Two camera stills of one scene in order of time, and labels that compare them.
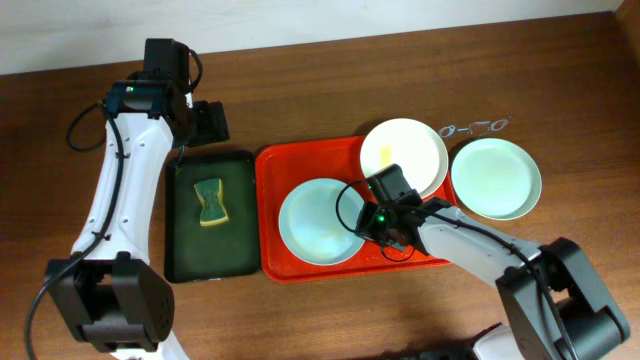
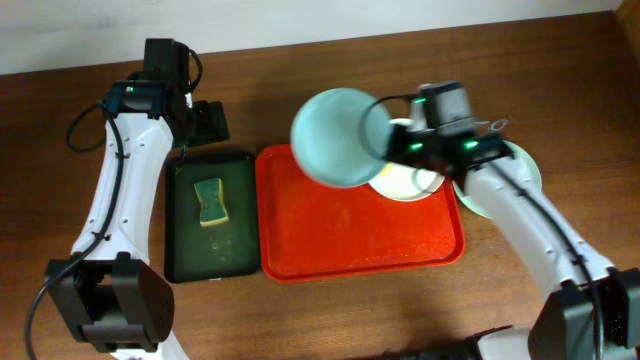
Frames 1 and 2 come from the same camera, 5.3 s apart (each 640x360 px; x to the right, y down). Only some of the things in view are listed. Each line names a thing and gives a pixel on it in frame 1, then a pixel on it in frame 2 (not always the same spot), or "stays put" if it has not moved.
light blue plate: (318, 221) → (339, 136)
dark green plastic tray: (211, 252) stays put
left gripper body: (211, 121) stays put
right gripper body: (376, 235) → (396, 148)
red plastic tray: (283, 165) stays put
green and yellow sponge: (213, 211) stays put
